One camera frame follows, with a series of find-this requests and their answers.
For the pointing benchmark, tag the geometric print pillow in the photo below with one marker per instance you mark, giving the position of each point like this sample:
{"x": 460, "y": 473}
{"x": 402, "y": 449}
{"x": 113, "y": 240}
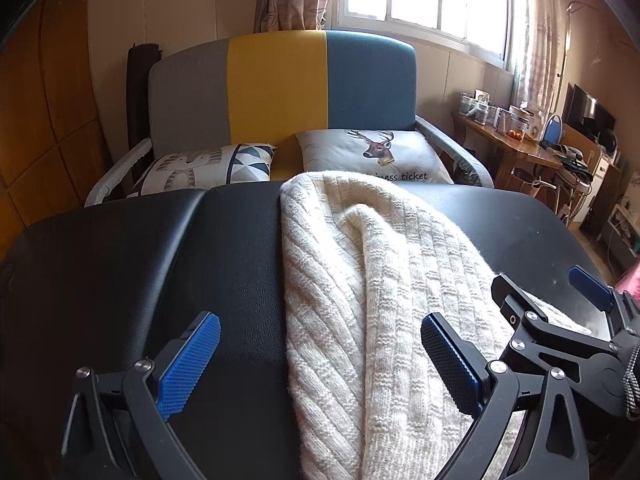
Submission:
{"x": 200, "y": 165}

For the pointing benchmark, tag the white knit sweater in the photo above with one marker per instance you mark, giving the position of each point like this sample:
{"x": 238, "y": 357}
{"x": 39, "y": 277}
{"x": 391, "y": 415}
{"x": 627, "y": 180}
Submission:
{"x": 360, "y": 285}

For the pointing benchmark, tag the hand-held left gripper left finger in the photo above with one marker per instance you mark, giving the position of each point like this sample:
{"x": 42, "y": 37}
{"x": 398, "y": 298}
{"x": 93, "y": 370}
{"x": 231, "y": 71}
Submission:
{"x": 190, "y": 360}

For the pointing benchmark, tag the grey deer print pillow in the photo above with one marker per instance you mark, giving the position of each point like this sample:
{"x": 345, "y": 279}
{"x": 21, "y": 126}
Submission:
{"x": 340, "y": 152}

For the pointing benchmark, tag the pink cloth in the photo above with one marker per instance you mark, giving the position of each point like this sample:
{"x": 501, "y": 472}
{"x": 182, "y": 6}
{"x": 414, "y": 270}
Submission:
{"x": 629, "y": 282}

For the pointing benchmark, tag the white cabinet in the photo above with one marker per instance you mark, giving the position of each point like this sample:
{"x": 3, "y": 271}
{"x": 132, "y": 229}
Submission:
{"x": 622, "y": 230}

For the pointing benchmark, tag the white box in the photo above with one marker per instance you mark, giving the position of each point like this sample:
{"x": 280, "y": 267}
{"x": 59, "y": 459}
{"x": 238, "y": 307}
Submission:
{"x": 527, "y": 120}

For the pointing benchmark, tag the wooden desk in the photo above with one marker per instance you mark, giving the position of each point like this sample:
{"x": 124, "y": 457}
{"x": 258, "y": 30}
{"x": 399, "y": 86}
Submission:
{"x": 500, "y": 142}

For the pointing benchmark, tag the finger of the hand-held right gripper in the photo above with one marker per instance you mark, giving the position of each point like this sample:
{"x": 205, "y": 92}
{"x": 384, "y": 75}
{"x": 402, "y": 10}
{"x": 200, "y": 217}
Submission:
{"x": 535, "y": 327}
{"x": 592, "y": 287}

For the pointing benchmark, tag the oranges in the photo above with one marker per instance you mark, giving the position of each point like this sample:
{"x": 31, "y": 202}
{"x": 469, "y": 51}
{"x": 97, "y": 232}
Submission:
{"x": 515, "y": 134}

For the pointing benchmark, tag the black television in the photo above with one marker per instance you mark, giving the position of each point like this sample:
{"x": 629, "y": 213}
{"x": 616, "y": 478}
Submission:
{"x": 585, "y": 107}

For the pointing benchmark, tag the glass jars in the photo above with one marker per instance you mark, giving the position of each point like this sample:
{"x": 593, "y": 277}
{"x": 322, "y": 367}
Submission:
{"x": 475, "y": 107}

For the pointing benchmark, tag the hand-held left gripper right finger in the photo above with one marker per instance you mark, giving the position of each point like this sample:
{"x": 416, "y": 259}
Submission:
{"x": 450, "y": 365}

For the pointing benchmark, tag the grey yellow blue sofa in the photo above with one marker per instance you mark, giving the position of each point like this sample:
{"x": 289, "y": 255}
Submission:
{"x": 280, "y": 85}

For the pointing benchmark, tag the blue chair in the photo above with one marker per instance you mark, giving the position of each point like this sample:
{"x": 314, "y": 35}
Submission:
{"x": 552, "y": 130}

